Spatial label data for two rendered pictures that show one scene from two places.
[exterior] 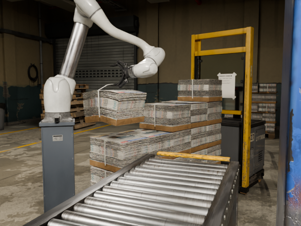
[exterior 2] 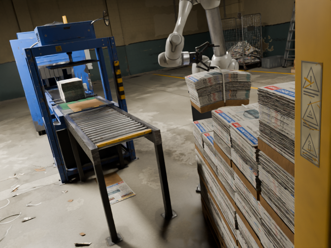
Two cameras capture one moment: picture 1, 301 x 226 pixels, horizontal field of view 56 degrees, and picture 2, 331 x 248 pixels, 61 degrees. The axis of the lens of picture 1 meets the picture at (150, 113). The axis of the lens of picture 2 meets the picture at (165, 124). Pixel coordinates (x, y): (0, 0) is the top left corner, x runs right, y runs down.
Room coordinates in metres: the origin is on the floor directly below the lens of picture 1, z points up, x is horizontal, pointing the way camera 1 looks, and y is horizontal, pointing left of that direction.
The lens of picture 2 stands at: (3.22, -1.45, 1.50)
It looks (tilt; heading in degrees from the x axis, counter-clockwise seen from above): 18 degrees down; 134
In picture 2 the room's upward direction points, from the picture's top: 8 degrees counter-clockwise
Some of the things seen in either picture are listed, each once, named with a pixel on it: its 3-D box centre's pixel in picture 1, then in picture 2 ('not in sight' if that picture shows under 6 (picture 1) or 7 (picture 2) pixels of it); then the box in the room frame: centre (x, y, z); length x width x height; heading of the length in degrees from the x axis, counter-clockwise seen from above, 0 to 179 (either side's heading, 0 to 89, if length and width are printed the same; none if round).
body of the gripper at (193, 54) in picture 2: (127, 72); (195, 57); (2.05, 0.17, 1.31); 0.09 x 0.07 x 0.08; 49
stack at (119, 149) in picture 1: (155, 176); (248, 203); (2.49, -0.05, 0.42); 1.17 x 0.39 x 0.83; 139
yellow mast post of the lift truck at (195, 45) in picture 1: (195, 106); not in sight; (3.58, -0.56, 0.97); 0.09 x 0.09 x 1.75; 49
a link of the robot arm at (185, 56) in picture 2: (134, 71); (184, 58); (2.00, 0.11, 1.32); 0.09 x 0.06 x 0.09; 138
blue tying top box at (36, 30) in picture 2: not in sight; (64, 34); (0.08, 0.38, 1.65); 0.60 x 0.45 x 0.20; 69
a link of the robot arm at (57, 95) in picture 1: (57, 94); (202, 68); (1.80, 0.59, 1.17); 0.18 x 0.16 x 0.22; 12
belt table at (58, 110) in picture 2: not in sight; (82, 108); (0.08, 0.38, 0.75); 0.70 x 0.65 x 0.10; 159
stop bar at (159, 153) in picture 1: (192, 156); (125, 138); (1.64, -0.24, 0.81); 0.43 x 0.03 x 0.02; 69
